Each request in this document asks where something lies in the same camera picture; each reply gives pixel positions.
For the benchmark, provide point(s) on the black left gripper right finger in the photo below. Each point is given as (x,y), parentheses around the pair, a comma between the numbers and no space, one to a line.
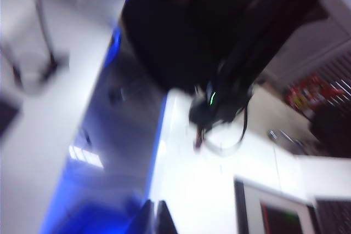
(166,220)

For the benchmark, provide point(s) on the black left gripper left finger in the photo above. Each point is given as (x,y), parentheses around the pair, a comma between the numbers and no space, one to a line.
(146,219)

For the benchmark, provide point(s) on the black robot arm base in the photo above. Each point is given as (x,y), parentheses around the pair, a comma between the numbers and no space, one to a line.
(186,25)

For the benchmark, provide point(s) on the silver framed display screen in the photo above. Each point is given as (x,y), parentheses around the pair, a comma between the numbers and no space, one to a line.
(271,212)

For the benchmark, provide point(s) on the red packaged goods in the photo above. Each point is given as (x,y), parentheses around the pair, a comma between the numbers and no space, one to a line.
(315,94)

